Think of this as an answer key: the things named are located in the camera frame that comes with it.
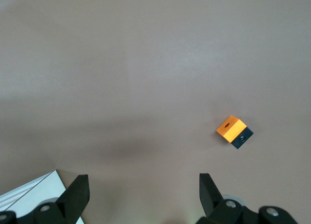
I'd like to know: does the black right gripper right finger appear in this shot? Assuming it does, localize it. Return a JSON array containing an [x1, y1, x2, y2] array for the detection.
[[194, 172, 298, 224]]

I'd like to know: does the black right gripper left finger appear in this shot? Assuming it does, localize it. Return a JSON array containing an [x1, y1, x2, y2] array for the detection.
[[0, 174, 89, 224]]

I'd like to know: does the orange box with black base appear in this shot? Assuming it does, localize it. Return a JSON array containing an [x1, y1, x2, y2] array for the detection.
[[215, 115, 255, 151]]

